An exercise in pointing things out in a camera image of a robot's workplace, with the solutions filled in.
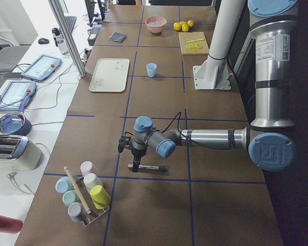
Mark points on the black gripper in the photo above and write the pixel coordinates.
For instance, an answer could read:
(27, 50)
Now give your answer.
(137, 152)

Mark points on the steel muddler black tip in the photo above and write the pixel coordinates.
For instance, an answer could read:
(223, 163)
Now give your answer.
(156, 168)

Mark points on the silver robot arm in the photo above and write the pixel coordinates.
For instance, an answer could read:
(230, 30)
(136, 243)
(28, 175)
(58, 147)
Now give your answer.
(266, 139)

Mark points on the white cup on rack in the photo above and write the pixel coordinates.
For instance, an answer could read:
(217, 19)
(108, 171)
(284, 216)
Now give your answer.
(91, 180)

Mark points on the pink cup on rack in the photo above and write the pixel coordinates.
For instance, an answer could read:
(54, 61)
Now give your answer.
(88, 167)

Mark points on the yellow cup on rack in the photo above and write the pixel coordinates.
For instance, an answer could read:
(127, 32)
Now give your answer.
(100, 197)

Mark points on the clear cup rack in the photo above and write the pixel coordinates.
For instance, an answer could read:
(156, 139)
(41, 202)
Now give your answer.
(91, 212)

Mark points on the green cup on rack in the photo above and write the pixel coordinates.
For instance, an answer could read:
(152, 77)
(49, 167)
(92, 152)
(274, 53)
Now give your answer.
(70, 197)

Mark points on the blue cup on rack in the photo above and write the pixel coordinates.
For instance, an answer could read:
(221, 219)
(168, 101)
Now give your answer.
(63, 185)

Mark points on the grey cup on rack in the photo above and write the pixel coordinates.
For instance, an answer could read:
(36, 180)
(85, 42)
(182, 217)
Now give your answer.
(76, 212)

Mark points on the light blue plastic cup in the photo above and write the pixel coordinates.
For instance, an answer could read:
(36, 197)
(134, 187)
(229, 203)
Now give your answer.
(151, 69)

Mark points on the pink bowl of ice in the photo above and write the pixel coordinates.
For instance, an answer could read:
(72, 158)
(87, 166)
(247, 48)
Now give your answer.
(155, 24)

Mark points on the cream bear tray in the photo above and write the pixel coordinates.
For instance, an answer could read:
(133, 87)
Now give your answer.
(110, 75)

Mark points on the grey folded cloth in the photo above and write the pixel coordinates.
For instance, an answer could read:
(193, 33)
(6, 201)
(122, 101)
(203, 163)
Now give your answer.
(117, 37)

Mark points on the yellow lemon slices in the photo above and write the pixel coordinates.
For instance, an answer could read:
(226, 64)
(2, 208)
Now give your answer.
(194, 46)

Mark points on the blue pot with lid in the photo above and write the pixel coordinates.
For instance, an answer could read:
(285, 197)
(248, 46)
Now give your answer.
(15, 123)

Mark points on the dark box with label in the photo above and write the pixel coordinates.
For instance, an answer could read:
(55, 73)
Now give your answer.
(93, 35)

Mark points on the wooden cutting board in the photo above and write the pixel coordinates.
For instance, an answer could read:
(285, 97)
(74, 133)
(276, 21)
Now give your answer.
(186, 36)

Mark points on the far teach pendant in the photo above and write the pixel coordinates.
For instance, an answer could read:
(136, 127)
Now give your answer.
(41, 68)

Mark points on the teach pendant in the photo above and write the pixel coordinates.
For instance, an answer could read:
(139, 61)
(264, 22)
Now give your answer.
(41, 68)
(17, 95)

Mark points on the near teach pendant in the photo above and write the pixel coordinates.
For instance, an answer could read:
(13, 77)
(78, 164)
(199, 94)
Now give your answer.
(17, 95)

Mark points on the yellow plastic knife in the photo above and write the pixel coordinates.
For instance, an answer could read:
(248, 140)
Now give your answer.
(195, 40)

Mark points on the yellow lemon one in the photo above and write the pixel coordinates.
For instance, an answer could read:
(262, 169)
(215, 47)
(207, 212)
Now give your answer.
(177, 26)

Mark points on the yellow lemon two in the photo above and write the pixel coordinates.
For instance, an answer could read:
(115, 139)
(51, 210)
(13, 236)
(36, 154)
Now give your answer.
(185, 28)

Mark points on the clear water bottle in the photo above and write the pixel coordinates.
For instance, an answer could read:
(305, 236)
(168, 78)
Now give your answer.
(59, 41)

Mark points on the yellow lemon four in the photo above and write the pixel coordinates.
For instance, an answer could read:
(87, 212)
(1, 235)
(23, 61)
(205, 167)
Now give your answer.
(190, 23)

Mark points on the red bottle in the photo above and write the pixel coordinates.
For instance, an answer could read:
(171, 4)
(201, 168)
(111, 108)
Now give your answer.
(10, 225)

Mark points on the black computer mouse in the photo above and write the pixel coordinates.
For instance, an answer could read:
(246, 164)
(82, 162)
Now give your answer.
(42, 41)

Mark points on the black keyboard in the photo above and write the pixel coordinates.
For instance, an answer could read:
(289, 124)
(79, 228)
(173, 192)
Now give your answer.
(70, 21)

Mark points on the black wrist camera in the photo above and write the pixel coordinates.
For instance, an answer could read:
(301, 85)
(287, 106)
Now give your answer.
(125, 142)

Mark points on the aluminium frame post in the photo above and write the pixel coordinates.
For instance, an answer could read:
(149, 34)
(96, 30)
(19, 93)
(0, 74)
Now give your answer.
(60, 18)

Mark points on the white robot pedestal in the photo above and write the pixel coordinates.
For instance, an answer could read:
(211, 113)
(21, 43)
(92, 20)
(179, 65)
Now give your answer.
(213, 73)

